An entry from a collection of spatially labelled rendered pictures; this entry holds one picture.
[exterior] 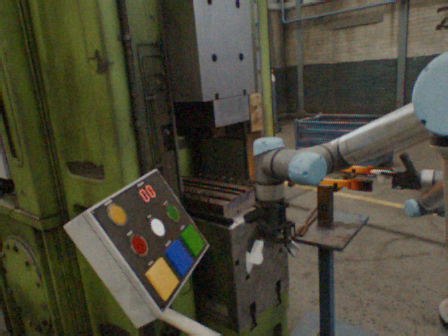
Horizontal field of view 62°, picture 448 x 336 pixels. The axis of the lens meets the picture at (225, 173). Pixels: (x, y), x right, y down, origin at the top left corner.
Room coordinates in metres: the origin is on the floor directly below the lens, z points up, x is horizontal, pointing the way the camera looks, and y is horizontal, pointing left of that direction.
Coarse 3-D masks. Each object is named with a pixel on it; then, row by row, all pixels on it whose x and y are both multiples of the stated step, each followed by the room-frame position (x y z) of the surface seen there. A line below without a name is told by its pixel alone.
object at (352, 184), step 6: (324, 180) 1.55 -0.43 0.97; (330, 180) 1.54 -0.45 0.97; (336, 180) 1.53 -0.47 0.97; (342, 180) 1.52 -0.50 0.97; (354, 180) 1.48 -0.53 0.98; (360, 180) 1.47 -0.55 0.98; (366, 180) 1.46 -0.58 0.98; (372, 180) 1.46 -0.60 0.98; (342, 186) 1.50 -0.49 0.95; (348, 186) 1.48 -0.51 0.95; (354, 186) 1.48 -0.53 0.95; (360, 186) 1.47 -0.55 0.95; (366, 186) 1.45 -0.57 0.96
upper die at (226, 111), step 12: (240, 96) 1.42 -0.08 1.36; (180, 108) 1.42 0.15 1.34; (192, 108) 1.38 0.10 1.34; (204, 108) 1.34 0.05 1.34; (216, 108) 1.32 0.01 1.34; (228, 108) 1.37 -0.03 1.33; (240, 108) 1.42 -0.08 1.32; (180, 120) 1.42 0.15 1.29; (192, 120) 1.38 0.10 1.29; (204, 120) 1.34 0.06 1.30; (216, 120) 1.31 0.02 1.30; (228, 120) 1.36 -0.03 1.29; (240, 120) 1.41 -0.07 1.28
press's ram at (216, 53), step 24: (168, 0) 1.35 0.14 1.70; (192, 0) 1.27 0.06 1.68; (216, 0) 1.35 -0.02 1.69; (240, 0) 1.45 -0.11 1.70; (168, 24) 1.35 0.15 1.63; (192, 24) 1.28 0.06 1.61; (216, 24) 1.35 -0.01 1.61; (240, 24) 1.45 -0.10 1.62; (168, 48) 1.36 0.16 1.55; (192, 48) 1.29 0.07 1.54; (216, 48) 1.34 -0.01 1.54; (240, 48) 1.44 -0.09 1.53; (192, 72) 1.29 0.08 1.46; (216, 72) 1.33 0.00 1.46; (240, 72) 1.43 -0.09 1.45; (192, 96) 1.30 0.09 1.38; (216, 96) 1.34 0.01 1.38
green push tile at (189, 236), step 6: (186, 228) 0.98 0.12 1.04; (192, 228) 1.00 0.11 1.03; (180, 234) 0.94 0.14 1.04; (186, 234) 0.95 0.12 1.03; (192, 234) 0.98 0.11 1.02; (186, 240) 0.94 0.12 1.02; (192, 240) 0.96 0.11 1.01; (198, 240) 0.98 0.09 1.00; (186, 246) 0.93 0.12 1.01; (192, 246) 0.94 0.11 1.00; (198, 246) 0.96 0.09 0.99; (192, 252) 0.93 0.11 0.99; (198, 252) 0.94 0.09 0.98
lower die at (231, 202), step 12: (192, 180) 1.62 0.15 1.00; (204, 180) 1.62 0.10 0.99; (192, 192) 1.48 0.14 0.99; (216, 192) 1.44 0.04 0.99; (228, 192) 1.42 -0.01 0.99; (252, 192) 1.45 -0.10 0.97; (204, 204) 1.37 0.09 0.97; (216, 204) 1.33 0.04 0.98; (228, 204) 1.33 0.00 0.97; (240, 204) 1.39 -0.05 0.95; (252, 204) 1.44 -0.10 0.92; (228, 216) 1.33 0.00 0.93
